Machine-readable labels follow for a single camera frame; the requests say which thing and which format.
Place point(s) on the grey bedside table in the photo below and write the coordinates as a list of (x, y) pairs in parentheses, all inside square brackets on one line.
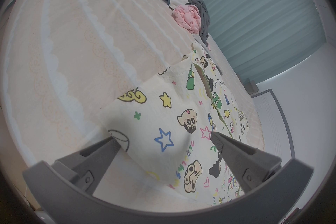
[(250, 85)]

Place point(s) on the blue-green curtain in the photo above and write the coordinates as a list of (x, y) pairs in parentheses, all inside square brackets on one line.
[(262, 28)]

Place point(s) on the white printed pyjama top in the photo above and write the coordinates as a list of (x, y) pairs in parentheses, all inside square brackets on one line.
[(178, 112)]

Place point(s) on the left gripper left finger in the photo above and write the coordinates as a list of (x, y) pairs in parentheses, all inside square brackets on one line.
[(89, 165)]

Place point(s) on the bed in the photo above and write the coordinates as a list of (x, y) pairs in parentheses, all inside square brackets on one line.
[(78, 47)]

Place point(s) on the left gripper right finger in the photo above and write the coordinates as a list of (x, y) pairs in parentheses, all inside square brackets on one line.
[(241, 161)]

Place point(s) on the pile of clothes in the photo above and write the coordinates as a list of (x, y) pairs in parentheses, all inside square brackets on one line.
[(187, 15)]

